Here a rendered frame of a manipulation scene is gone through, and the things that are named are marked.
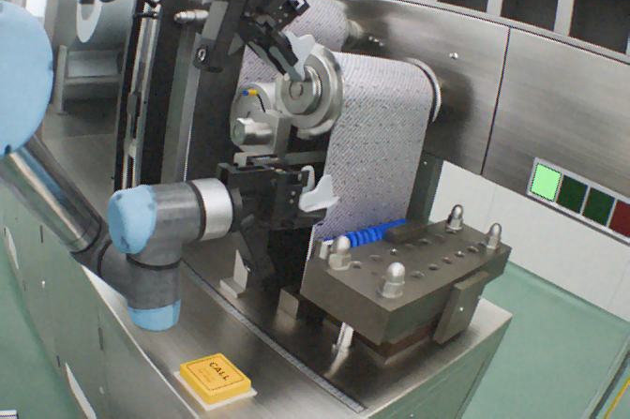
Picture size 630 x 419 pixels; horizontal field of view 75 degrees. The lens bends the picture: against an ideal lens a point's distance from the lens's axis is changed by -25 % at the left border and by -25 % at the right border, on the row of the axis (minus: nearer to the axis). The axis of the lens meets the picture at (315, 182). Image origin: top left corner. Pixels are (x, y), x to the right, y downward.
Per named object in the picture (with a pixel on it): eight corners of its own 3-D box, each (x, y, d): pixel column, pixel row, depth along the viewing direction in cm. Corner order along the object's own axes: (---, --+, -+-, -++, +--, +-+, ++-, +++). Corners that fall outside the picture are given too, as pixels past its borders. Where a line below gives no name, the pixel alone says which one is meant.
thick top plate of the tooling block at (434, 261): (300, 293, 77) (307, 259, 75) (443, 243, 105) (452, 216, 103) (378, 345, 67) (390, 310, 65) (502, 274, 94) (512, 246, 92)
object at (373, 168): (309, 244, 81) (333, 126, 75) (401, 220, 97) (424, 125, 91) (311, 245, 81) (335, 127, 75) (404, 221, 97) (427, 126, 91)
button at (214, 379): (179, 375, 62) (178, 363, 61) (219, 364, 67) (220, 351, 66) (207, 407, 57) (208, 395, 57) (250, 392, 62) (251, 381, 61)
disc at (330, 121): (269, 129, 84) (279, 40, 81) (272, 129, 85) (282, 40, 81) (337, 149, 74) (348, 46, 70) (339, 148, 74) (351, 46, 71)
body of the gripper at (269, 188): (315, 171, 70) (240, 179, 62) (304, 231, 73) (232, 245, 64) (278, 152, 75) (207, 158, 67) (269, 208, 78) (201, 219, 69)
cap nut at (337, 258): (318, 261, 75) (324, 232, 74) (336, 256, 78) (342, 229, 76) (337, 272, 73) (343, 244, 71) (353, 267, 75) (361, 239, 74)
